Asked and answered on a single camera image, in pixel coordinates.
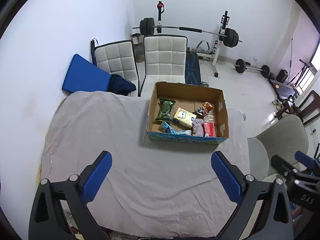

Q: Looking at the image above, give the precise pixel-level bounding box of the blue foam mat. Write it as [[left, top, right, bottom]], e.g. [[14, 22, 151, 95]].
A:
[[62, 54, 111, 93]]

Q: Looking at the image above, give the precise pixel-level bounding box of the cardboard box blue outside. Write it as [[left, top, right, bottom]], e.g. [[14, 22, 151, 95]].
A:
[[146, 82, 229, 145]]

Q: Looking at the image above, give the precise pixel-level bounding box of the small barbell on floor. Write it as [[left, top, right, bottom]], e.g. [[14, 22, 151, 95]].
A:
[[234, 59, 271, 78]]

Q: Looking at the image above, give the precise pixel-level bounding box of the light blue snack packet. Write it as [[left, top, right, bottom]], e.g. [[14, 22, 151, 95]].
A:
[[159, 121, 191, 135]]

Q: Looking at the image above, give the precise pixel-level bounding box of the barbell on rack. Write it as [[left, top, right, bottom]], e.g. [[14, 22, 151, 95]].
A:
[[132, 18, 242, 48]]

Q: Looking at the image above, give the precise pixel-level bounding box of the white barbell rack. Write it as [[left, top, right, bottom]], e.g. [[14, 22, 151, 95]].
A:
[[157, 1, 229, 77]]

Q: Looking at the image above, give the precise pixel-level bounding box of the black weight bench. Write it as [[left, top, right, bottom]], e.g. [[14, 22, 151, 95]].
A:
[[184, 52, 201, 86]]

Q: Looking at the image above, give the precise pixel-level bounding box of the black speaker box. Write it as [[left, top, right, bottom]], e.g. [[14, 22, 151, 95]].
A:
[[276, 69, 289, 83]]

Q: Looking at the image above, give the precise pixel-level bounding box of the orange snack bag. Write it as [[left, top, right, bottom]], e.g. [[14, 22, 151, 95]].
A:
[[195, 101, 214, 116]]

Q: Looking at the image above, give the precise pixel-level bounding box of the dark blue cloth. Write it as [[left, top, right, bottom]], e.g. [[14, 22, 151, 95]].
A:
[[107, 74, 136, 96]]

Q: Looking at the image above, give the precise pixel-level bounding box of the white quilted chair right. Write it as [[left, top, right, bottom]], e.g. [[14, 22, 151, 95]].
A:
[[140, 35, 188, 98]]

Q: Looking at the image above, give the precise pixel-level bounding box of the dark wooden chair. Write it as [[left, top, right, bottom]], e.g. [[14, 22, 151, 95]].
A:
[[274, 90, 319, 126]]

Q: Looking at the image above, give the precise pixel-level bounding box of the lilac towel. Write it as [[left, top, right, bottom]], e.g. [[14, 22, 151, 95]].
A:
[[192, 119, 204, 137]]

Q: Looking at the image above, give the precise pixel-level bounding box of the white round chair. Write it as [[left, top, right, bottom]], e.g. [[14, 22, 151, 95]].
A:
[[247, 115, 309, 180]]

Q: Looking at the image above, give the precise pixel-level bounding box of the red snack bag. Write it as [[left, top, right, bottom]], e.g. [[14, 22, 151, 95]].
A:
[[203, 122, 216, 137]]

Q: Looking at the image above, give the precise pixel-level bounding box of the yellow tissue pack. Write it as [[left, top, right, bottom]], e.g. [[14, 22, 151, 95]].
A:
[[172, 107, 197, 128]]

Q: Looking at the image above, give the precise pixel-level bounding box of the white quilted chair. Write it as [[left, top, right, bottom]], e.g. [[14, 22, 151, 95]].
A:
[[90, 38, 140, 96], [140, 35, 188, 98]]

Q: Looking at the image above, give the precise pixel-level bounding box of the green snack bag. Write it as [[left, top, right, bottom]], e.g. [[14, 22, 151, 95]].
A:
[[155, 99, 176, 122]]

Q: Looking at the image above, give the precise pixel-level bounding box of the white quilted chair left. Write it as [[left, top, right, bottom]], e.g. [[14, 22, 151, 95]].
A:
[[90, 38, 140, 96]]

